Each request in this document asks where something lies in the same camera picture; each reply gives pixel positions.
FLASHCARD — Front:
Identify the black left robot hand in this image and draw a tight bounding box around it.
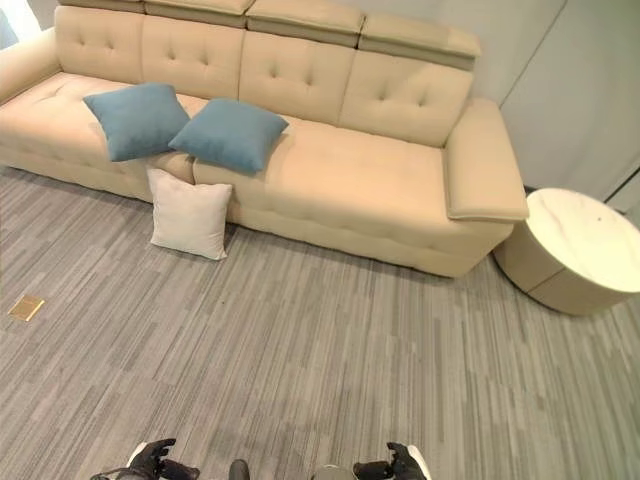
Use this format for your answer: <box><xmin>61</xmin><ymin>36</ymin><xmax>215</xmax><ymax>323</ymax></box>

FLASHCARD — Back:
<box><xmin>99</xmin><ymin>438</ymin><xmax>201</xmax><ymax>480</ymax></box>

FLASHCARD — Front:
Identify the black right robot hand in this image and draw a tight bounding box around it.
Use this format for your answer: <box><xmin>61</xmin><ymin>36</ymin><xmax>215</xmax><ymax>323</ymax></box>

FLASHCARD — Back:
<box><xmin>352</xmin><ymin>441</ymin><xmax>434</xmax><ymax>480</ymax></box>

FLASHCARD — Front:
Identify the beige fabric sofa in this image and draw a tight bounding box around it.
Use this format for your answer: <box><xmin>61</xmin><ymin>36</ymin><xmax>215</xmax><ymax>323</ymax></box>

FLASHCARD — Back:
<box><xmin>0</xmin><ymin>0</ymin><xmax>530</xmax><ymax>279</ymax></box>

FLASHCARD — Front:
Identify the brass floor outlet plate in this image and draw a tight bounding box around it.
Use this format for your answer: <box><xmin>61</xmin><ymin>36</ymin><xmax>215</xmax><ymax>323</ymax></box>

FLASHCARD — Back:
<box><xmin>7</xmin><ymin>295</ymin><xmax>46</xmax><ymax>322</ymax></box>

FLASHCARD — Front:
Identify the white square cushion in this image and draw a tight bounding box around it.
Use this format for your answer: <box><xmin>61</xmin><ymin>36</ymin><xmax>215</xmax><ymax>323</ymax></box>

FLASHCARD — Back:
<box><xmin>146</xmin><ymin>167</ymin><xmax>234</xmax><ymax>261</ymax></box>

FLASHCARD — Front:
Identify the round white side table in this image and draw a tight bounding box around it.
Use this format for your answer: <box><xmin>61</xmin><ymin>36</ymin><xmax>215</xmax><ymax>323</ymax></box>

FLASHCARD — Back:
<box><xmin>492</xmin><ymin>187</ymin><xmax>640</xmax><ymax>317</ymax></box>

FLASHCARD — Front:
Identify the blue square cushion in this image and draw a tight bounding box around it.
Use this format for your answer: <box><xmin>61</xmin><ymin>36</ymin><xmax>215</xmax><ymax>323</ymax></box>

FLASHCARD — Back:
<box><xmin>167</xmin><ymin>97</ymin><xmax>290</xmax><ymax>175</ymax></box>
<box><xmin>82</xmin><ymin>82</ymin><xmax>192</xmax><ymax>163</ymax></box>

